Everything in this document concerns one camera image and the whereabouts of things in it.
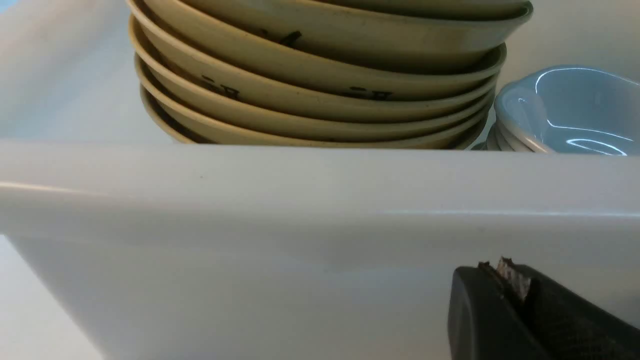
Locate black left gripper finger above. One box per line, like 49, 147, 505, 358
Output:
447, 257, 640, 360

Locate white sauce dish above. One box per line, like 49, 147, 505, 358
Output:
484, 64, 640, 157

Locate beige noodle bowl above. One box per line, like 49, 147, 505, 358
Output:
144, 0, 533, 75
135, 64, 491, 142
135, 53, 495, 124
132, 13, 507, 101
139, 85, 489, 150

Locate large white plastic bin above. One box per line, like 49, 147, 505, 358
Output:
1, 0, 639, 360

